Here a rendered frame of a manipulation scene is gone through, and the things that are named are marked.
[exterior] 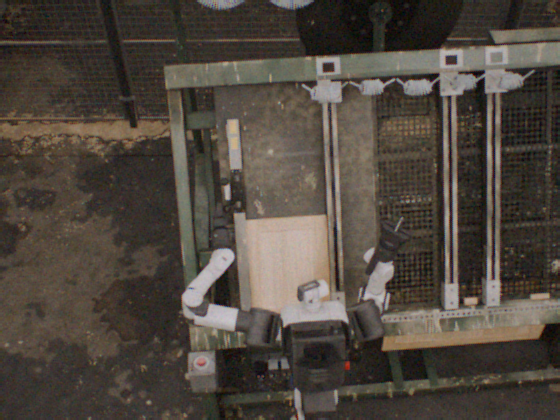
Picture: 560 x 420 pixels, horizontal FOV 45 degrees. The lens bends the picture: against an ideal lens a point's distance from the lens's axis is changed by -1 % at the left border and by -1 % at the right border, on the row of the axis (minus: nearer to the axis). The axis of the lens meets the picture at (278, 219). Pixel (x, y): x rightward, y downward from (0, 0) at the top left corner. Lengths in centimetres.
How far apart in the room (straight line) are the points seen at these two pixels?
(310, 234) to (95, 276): 196
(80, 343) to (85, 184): 139
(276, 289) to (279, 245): 21
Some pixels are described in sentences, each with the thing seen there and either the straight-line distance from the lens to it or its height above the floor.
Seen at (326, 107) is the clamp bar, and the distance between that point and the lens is 306.
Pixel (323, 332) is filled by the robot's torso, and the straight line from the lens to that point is 265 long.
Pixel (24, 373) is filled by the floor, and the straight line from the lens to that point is 446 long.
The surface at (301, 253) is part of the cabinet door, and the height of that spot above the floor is 114.
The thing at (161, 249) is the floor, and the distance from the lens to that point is 477.
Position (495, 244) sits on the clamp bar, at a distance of 333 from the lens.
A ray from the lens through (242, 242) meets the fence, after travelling 316.
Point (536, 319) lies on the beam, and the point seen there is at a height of 84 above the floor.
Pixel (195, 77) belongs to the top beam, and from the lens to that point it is 302.
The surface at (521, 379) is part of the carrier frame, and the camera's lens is 413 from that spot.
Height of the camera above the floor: 365
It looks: 49 degrees down
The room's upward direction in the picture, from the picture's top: 2 degrees counter-clockwise
